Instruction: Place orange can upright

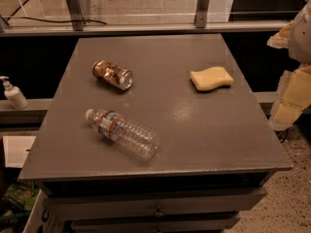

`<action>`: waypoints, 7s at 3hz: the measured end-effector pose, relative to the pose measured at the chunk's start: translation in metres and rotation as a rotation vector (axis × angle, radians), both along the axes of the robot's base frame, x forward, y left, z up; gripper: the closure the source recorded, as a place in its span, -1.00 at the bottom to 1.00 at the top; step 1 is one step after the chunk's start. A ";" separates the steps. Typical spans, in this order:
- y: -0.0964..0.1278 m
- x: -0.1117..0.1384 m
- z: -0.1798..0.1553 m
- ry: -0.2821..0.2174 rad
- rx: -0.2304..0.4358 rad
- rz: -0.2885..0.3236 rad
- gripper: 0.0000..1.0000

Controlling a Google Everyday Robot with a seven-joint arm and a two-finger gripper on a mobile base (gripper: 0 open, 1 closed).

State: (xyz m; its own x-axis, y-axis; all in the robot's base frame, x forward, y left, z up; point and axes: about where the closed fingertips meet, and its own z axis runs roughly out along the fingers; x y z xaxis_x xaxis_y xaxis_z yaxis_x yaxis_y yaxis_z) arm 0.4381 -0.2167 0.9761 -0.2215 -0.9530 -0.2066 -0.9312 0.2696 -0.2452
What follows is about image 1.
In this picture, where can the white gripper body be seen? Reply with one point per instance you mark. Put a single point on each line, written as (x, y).
(301, 39)

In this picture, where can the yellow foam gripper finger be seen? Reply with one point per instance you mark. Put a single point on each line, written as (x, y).
(280, 40)
(293, 98)

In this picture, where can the orange soda can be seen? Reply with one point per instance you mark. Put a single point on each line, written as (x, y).
(112, 74)

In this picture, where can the yellow sponge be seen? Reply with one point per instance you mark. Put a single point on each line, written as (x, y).
(211, 78)

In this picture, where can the grey drawer cabinet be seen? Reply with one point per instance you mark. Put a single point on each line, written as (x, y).
(216, 148)

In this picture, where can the clear plastic water bottle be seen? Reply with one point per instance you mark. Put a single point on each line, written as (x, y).
(128, 134)

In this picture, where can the white pump dispenser bottle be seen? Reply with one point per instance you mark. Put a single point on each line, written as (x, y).
(14, 94)

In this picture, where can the white cardboard box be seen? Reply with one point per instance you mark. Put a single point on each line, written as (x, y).
(41, 220)

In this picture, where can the green snack bag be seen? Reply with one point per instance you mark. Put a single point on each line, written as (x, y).
(21, 196)

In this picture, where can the metal railing frame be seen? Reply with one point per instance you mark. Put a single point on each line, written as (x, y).
(121, 17)

